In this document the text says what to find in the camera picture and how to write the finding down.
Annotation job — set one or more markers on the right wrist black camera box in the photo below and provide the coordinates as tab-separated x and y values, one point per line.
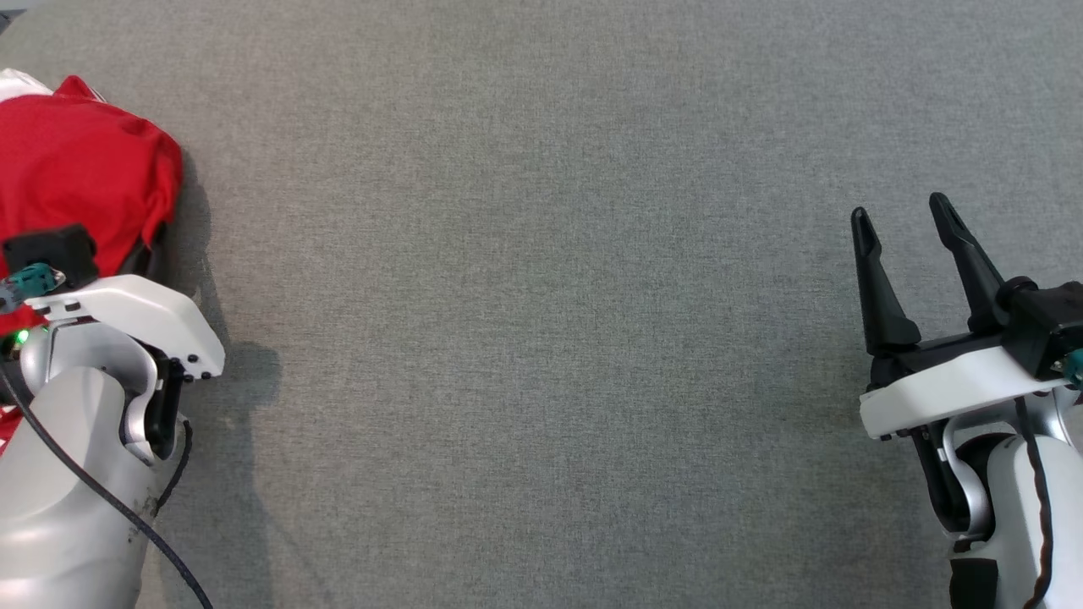
1049	326

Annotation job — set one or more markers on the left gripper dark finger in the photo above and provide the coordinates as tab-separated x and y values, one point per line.
151	258

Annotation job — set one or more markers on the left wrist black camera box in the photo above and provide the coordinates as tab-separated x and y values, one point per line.
51	254

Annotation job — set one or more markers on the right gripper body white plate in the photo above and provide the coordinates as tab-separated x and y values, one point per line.
948	389

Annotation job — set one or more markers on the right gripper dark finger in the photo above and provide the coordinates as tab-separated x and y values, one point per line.
973	279
880	304

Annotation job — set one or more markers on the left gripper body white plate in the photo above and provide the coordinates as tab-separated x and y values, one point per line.
152	313

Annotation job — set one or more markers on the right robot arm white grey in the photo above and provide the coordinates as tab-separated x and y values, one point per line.
1007	499

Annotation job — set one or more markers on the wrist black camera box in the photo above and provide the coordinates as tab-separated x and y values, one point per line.
1049	326
51	254

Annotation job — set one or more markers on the red shorts with white stripes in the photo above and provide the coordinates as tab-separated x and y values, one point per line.
76	161

